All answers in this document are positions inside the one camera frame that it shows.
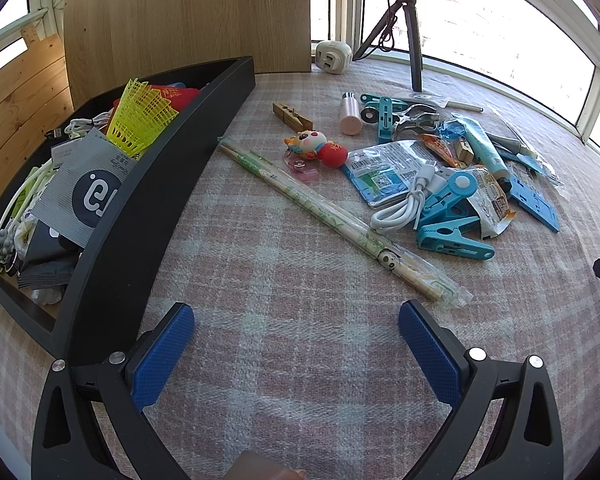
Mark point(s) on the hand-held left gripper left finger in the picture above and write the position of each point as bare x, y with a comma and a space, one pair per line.
162, 355

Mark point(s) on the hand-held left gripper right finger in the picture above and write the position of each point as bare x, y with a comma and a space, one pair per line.
430, 355

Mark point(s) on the blue plastic phone stand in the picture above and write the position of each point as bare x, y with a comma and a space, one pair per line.
535, 200

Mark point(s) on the black storage box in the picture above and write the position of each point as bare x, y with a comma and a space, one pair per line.
145, 200

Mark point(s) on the teal cap cream tube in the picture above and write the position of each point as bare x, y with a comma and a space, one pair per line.
482, 147

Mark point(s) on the small pink white bottle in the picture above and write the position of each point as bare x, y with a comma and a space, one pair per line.
350, 117

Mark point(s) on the wooden clothespin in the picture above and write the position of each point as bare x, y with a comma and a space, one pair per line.
292, 116

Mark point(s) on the person's left hand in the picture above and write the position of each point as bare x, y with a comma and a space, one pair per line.
265, 467

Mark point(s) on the white yellow snack packet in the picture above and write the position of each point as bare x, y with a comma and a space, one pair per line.
492, 205

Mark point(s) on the blue label packet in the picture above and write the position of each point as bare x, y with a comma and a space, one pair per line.
530, 162

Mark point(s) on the dark grey packet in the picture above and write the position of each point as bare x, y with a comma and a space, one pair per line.
45, 270

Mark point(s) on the large teal clip white disc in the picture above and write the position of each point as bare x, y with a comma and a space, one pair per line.
450, 190

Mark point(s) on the small wooden peg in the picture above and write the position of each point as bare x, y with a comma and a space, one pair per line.
464, 152

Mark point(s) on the clear bag with blue card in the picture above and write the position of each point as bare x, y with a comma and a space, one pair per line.
380, 170

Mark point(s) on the wrapped bamboo chopsticks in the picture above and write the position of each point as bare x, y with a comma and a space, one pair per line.
300, 197

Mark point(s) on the orange snack packet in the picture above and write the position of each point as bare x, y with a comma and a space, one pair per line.
440, 147

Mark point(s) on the white pen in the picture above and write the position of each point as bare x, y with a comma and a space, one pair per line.
465, 105

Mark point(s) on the metal spring clip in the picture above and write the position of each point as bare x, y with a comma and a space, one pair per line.
415, 122

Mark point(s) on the yellow plastic mesh baskets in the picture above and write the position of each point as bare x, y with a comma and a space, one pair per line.
135, 115

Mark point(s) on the red pouch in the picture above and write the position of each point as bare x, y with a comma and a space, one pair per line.
180, 96

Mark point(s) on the wooden plank panel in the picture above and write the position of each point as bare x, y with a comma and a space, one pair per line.
20, 110

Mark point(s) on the black tripod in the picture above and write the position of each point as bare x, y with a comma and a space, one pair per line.
414, 35

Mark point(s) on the white power cube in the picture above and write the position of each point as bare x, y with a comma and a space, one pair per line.
332, 57

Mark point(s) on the light wooden board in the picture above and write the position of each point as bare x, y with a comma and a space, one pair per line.
190, 10

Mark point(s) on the white window frame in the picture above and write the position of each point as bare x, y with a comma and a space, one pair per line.
597, 90

